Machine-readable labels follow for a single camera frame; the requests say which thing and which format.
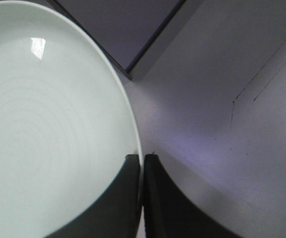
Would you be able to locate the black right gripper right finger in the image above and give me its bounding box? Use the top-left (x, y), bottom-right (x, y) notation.
top-left (143, 154), bottom-right (237, 238)

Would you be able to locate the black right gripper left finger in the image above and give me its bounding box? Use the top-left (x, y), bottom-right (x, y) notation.
top-left (48, 154), bottom-right (140, 238)

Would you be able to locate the light green round plate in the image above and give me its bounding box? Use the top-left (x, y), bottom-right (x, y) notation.
top-left (0, 0), bottom-right (142, 238)

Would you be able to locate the dark grey cabinet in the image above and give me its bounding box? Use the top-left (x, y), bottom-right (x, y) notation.
top-left (47, 0), bottom-right (203, 81)

